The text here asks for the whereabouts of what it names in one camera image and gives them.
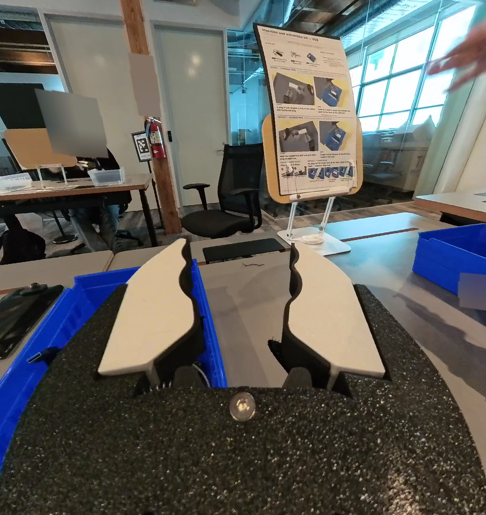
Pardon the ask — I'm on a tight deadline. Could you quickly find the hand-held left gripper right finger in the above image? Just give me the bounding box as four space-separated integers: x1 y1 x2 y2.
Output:
281 241 386 389

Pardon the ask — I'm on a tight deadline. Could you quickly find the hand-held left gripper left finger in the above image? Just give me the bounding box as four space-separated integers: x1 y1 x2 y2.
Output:
97 238 205 388

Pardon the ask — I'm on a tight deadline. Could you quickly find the blue plastic bin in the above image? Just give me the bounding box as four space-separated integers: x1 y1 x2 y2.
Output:
0 259 227 483
413 223 486 318

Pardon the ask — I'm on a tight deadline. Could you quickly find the person's right hand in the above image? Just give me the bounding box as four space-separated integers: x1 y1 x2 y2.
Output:
427 18 486 93

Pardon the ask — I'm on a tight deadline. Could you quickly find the black flat pad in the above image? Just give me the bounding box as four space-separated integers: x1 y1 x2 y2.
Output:
203 238 285 264

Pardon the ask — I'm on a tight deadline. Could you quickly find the black office chair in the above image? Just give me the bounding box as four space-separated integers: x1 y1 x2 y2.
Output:
180 143 265 238

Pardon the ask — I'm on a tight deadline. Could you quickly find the black pouch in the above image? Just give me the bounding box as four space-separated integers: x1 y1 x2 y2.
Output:
0 283 64 363

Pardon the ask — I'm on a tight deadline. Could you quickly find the clear plastic bin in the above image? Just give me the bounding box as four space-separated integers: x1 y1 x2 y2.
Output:
87 167 126 186

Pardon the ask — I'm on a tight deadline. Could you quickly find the wooden desk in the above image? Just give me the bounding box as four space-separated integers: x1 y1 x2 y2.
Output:
0 173 159 248

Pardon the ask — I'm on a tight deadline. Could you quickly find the black backpack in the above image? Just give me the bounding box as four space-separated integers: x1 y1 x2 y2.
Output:
0 229 46 268

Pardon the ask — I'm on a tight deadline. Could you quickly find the black-white tag sign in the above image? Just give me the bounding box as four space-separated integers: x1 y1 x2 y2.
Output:
131 131 153 163

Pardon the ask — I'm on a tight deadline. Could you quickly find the wood-edged grey desk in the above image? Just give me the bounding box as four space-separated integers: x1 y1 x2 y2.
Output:
414 189 486 224

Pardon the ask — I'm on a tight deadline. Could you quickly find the red fire extinguisher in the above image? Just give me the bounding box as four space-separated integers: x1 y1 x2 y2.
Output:
146 117 167 160

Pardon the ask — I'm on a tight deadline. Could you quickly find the printed moving box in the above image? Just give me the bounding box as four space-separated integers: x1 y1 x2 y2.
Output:
404 147 428 190

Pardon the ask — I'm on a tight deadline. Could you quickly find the clear plastic tray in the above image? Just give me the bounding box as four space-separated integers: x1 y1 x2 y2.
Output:
0 173 33 192

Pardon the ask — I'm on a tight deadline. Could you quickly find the wooden board acrylic stand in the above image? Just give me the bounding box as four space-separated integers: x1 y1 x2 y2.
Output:
3 128 78 190

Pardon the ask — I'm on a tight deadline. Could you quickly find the white door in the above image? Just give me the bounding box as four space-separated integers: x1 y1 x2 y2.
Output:
154 25 230 208

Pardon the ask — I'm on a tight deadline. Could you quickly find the black monitor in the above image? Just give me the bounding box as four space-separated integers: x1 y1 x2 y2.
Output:
0 82 46 130

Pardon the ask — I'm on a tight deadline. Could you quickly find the grid window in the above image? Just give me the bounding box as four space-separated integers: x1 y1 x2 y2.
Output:
347 16 474 133

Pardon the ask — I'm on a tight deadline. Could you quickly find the wooden post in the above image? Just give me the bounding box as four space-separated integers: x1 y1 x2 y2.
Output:
120 0 182 236

